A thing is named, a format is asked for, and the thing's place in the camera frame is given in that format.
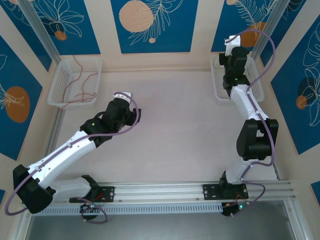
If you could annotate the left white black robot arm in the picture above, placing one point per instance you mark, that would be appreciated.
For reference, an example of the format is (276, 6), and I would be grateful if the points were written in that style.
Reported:
(65, 160)

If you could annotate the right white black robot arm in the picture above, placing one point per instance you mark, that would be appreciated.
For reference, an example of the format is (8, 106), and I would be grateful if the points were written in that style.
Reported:
(240, 102)

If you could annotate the white perforated plastic basket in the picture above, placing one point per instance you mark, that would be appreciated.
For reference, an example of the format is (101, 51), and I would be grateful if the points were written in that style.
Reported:
(216, 85)
(90, 65)

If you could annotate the black controller board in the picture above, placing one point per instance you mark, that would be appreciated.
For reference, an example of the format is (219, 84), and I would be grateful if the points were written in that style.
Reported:
(90, 207)
(228, 211)

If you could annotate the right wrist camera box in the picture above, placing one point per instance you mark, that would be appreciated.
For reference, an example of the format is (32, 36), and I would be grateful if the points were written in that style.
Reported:
(232, 42)

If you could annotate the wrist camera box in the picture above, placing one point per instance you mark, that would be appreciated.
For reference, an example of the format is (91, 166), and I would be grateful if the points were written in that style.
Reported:
(125, 93)
(232, 42)

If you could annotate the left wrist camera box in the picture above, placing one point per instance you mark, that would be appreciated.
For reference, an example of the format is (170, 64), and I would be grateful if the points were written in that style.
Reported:
(125, 93)

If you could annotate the aluminium frame post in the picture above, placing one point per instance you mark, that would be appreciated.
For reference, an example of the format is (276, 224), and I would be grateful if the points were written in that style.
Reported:
(40, 27)
(267, 15)

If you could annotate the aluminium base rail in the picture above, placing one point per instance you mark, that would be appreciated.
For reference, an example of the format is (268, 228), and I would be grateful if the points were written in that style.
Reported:
(162, 191)

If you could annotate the aluminium corner frame profile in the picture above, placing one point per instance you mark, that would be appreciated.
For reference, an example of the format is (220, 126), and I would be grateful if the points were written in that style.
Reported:
(296, 220)

